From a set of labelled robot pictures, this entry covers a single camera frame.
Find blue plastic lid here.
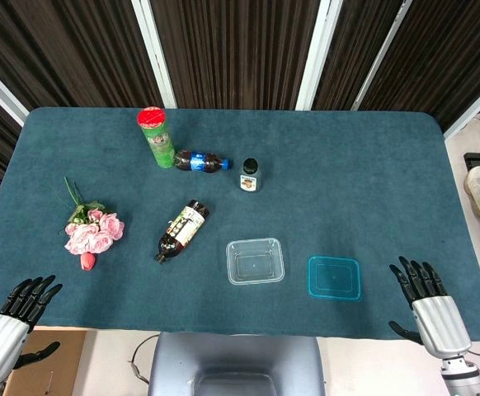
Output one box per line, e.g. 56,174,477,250
308,255,363,301

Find dark tea bottle white label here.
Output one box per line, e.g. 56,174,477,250
153,199,210,264

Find black floor cable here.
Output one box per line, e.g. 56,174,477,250
128,333,158,384

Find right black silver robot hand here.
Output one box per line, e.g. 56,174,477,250
388,255,473,361

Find green chips can red lid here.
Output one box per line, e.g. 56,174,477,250
136,106,176,169

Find pink rose bouquet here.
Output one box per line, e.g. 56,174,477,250
56,176,125,257

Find brown cardboard sheet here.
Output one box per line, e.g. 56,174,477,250
1,328,87,396

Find cola bottle blue label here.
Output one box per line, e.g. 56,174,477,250
173,149,233,175

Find clear plastic food container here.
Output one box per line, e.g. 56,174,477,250
225,237,286,286

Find grey robot torso base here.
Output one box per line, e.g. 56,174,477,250
148,332,327,396

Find teal table cloth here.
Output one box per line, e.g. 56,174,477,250
0,106,480,342

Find grey mushroom sauce bottle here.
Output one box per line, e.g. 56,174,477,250
239,158,262,192

